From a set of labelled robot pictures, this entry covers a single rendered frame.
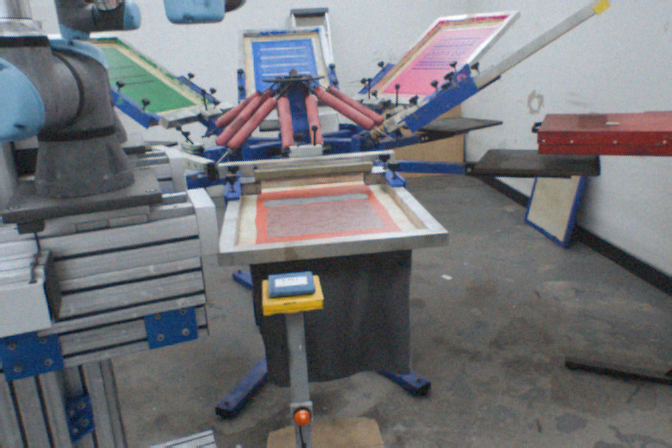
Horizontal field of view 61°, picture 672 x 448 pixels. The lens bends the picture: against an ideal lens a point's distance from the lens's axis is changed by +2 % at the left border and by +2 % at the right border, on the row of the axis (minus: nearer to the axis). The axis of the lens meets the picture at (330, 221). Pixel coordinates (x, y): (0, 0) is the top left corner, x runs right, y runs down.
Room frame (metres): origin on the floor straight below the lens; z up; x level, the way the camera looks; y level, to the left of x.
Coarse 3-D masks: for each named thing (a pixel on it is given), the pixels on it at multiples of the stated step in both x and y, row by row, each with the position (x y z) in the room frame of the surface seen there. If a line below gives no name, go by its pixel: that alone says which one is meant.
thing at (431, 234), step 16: (336, 176) 2.09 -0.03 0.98; (352, 176) 2.09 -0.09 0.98; (400, 192) 1.77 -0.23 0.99; (240, 208) 1.77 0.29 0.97; (416, 208) 1.58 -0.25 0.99; (224, 224) 1.53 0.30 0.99; (416, 224) 1.52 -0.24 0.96; (432, 224) 1.43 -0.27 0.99; (224, 240) 1.39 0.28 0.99; (304, 240) 1.36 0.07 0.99; (320, 240) 1.35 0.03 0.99; (336, 240) 1.35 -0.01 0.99; (352, 240) 1.34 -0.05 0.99; (368, 240) 1.34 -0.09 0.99; (384, 240) 1.35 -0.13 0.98; (400, 240) 1.35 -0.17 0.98; (416, 240) 1.35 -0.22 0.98; (432, 240) 1.36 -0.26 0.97; (224, 256) 1.31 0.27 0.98; (240, 256) 1.31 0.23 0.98; (256, 256) 1.31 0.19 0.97; (272, 256) 1.32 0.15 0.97; (288, 256) 1.32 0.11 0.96; (304, 256) 1.32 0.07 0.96; (320, 256) 1.33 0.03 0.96
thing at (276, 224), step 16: (272, 192) 2.00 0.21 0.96; (288, 192) 1.99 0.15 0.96; (304, 192) 1.97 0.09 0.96; (256, 208) 1.80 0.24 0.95; (272, 208) 1.79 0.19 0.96; (288, 208) 1.78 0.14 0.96; (304, 208) 1.77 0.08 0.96; (256, 224) 1.63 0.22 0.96; (272, 224) 1.62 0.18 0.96; (288, 224) 1.61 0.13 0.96; (304, 224) 1.60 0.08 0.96; (320, 224) 1.59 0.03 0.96; (256, 240) 1.48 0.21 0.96; (272, 240) 1.47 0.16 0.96; (288, 240) 1.47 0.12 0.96
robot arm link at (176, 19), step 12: (168, 0) 0.75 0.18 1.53; (180, 0) 0.74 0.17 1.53; (192, 0) 0.74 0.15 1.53; (204, 0) 0.75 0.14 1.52; (216, 0) 0.76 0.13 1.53; (228, 0) 0.84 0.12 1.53; (168, 12) 0.76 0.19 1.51; (180, 12) 0.74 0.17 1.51; (192, 12) 0.74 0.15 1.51; (204, 12) 0.75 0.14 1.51; (216, 12) 0.76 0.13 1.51; (180, 24) 0.77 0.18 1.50; (192, 24) 0.79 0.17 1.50
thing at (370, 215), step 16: (320, 192) 1.96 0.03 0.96; (336, 192) 1.95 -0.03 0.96; (352, 192) 1.94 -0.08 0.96; (368, 192) 1.92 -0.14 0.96; (320, 208) 1.76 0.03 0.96; (336, 208) 1.75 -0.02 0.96; (352, 208) 1.74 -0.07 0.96; (368, 208) 1.73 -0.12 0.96; (384, 208) 1.72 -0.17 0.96; (336, 224) 1.58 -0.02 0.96; (352, 224) 1.57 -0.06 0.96; (368, 224) 1.56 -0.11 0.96; (384, 224) 1.56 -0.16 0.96
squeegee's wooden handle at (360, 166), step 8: (296, 168) 1.90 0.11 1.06; (304, 168) 1.89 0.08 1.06; (312, 168) 1.89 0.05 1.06; (320, 168) 1.89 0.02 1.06; (328, 168) 1.90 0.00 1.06; (336, 168) 1.90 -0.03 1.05; (344, 168) 1.90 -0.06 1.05; (352, 168) 1.90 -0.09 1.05; (360, 168) 1.91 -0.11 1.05; (368, 168) 1.91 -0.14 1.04; (256, 176) 1.87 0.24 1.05; (264, 176) 1.87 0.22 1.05; (272, 176) 1.87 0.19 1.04; (280, 176) 1.88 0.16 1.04; (288, 176) 1.88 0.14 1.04; (296, 176) 1.88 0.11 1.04
